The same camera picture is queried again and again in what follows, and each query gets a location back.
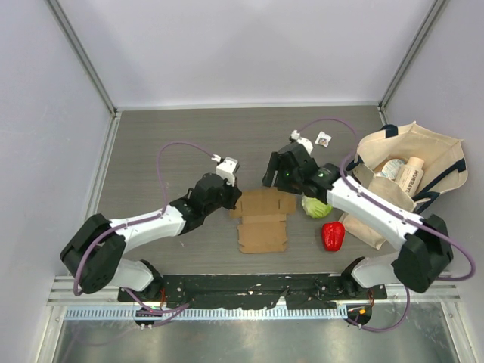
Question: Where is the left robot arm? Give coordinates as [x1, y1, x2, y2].
[60, 173, 241, 302]

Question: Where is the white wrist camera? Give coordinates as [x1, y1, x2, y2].
[290, 130, 313, 155]
[211, 154, 240, 187]

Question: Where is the small white wrapper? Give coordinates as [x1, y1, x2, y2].
[315, 132, 332, 147]

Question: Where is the brown cardboard paper box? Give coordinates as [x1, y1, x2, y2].
[230, 188, 296, 254]

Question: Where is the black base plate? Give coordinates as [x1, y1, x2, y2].
[134, 274, 387, 310]

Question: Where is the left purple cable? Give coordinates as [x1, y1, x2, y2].
[71, 141, 216, 347]

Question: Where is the white round package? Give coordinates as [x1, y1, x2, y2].
[377, 159, 406, 181]

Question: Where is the green cabbage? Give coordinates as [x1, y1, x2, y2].
[301, 196, 333, 219]

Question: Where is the white slotted cable duct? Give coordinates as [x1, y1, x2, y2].
[64, 305, 348, 321]

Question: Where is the right aluminium frame post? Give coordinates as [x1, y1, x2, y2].
[378, 0, 449, 114]

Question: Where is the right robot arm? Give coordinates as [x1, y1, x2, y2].
[262, 142, 453, 299]

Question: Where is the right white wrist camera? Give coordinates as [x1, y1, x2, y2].
[290, 130, 313, 155]

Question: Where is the left aluminium frame post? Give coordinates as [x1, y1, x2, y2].
[45, 0, 121, 118]

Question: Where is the beige lotion bottle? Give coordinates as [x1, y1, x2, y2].
[395, 157, 424, 197]

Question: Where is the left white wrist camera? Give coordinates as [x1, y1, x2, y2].
[211, 154, 240, 187]

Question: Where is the aluminium frame post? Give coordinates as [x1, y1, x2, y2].
[45, 0, 121, 118]
[378, 0, 449, 114]

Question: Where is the beige canvas tote bag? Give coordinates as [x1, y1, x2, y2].
[337, 120, 470, 251]

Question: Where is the red bell pepper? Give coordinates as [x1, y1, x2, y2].
[321, 222, 346, 252]

